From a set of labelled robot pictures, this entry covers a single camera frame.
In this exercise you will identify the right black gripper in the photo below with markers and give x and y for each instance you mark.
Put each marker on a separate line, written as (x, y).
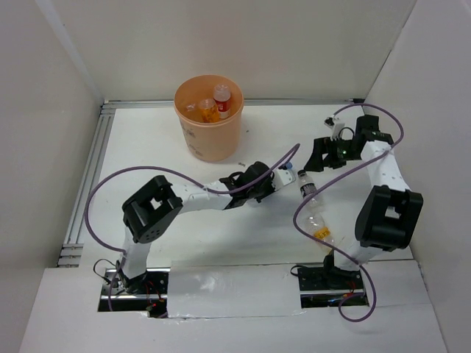
(316, 163)

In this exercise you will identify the white tape sheet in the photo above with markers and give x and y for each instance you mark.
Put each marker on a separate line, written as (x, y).
(232, 291)

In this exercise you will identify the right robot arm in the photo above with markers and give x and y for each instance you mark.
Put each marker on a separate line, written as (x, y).
(387, 220)

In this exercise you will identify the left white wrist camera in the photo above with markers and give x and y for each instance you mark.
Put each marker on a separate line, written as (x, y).
(283, 178)

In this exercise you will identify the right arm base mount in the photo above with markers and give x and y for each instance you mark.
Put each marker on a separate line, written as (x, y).
(317, 289)

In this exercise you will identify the red label water bottle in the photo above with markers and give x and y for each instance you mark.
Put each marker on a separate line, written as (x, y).
(222, 97)

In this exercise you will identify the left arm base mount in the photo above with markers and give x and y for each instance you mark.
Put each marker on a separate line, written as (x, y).
(149, 297)

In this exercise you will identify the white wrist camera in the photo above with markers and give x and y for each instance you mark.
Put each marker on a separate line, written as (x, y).
(283, 178)
(336, 126)

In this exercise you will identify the small orange bottle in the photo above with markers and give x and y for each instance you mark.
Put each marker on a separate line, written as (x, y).
(209, 111)

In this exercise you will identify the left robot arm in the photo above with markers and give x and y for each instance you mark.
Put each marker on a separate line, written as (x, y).
(149, 212)

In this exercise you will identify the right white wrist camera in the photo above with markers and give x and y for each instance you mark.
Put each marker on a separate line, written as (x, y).
(336, 126)

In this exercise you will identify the orange plastic bin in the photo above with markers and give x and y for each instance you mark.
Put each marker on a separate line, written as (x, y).
(210, 142)

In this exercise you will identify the black label clear bottle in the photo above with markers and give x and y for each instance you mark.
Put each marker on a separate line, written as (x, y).
(307, 187)

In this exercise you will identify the yellow label clear bottle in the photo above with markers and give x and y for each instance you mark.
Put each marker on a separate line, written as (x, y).
(315, 225)

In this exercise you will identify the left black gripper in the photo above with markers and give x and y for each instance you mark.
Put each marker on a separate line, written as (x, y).
(271, 190)

